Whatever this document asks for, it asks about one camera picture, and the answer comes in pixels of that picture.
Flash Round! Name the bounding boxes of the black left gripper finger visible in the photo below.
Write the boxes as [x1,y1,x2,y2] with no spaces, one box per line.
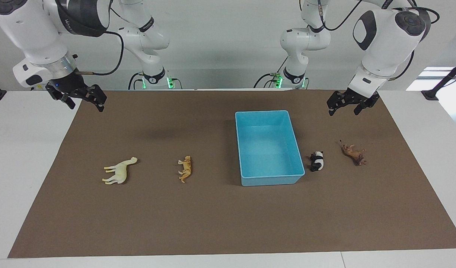
[354,99,374,116]
[326,92,344,117]

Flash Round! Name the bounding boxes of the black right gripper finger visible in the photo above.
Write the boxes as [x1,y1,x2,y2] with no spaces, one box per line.
[84,84,107,112]
[51,92,76,110]

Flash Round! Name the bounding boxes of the brown lion toy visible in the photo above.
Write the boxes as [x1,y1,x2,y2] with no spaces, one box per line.
[339,140,367,166]

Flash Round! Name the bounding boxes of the black white panda toy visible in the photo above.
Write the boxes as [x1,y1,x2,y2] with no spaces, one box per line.
[310,151,325,172]

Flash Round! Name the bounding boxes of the cream white horse toy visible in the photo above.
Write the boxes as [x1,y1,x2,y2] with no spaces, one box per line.
[102,157,138,185]

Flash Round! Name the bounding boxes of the orange tiger toy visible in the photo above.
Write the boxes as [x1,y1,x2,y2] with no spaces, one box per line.
[178,156,193,183]

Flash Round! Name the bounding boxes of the light blue storage box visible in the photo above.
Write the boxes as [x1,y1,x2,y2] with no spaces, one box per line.
[235,110,306,187]

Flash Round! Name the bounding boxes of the black angled stand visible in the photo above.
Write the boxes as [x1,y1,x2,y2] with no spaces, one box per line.
[421,58,456,101]

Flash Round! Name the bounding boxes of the brown table mat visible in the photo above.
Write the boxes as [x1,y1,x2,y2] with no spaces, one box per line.
[7,89,456,259]

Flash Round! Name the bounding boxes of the black base cable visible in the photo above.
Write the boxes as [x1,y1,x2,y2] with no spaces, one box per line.
[128,72,145,90]
[253,56,288,89]

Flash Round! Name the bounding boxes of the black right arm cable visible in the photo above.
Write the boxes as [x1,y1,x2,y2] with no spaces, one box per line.
[75,31,125,76]

